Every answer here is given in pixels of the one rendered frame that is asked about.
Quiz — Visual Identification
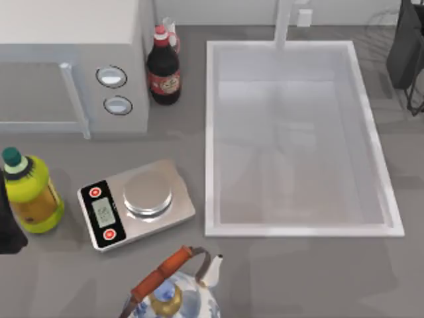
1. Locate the pale microwave oven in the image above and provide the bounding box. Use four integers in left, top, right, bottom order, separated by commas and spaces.
0, 0, 155, 140

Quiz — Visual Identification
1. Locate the white wall socket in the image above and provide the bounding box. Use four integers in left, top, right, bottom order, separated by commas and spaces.
297, 9, 313, 28

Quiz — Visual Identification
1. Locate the green bottle dark green cap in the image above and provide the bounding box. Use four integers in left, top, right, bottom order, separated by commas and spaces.
1, 146, 65, 235

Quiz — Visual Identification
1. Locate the silver kitchen scale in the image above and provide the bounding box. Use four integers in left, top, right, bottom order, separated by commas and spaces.
76, 158, 197, 254

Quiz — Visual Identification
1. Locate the tall white tap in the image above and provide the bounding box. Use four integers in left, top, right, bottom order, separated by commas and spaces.
273, 0, 310, 50

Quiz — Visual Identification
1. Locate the white sink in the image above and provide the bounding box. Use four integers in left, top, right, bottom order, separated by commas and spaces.
204, 40, 405, 238

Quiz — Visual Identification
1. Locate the blue and white teapot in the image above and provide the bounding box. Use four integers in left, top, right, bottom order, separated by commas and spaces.
119, 245, 223, 318

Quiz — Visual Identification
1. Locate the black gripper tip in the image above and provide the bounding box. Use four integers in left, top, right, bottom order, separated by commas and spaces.
0, 168, 29, 256

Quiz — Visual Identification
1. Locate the microwave door handle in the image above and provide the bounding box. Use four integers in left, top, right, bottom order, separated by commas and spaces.
58, 62, 91, 140

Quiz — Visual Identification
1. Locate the dark cola bottle red cap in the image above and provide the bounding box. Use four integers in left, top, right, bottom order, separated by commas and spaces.
146, 25, 182, 106

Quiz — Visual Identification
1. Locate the large microwave knob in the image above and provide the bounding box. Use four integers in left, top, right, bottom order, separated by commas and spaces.
95, 65, 129, 89

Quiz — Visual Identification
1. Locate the small microwave knob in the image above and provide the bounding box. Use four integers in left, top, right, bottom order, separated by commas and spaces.
103, 95, 134, 116

